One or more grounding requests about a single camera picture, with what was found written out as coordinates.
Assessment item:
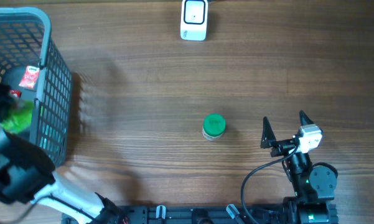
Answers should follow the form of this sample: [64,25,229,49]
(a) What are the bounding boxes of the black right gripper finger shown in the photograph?
[260,116,277,149]
[299,110,314,126]

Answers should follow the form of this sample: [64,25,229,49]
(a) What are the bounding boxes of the red Nescafe coffee stick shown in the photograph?
[10,90,22,98]

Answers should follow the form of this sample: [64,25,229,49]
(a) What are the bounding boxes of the green clear snack bag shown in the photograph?
[1,100,34,134]

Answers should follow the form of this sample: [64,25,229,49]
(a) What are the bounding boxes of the small red sauce sachet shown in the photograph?
[19,65,40,90]

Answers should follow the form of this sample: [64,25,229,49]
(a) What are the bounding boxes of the green lid jar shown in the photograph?
[202,113,227,141]

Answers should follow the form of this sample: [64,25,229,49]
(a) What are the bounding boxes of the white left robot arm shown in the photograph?
[0,83,128,223]

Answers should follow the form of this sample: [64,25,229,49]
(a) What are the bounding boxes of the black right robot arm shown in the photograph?
[261,111,339,223]

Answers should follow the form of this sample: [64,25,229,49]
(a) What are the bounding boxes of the white barcode scanner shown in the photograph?
[180,0,208,41]

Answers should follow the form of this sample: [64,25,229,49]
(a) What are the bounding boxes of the grey plastic mesh basket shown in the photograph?
[0,7,73,166]

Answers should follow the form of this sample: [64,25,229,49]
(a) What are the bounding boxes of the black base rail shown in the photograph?
[61,203,339,224]

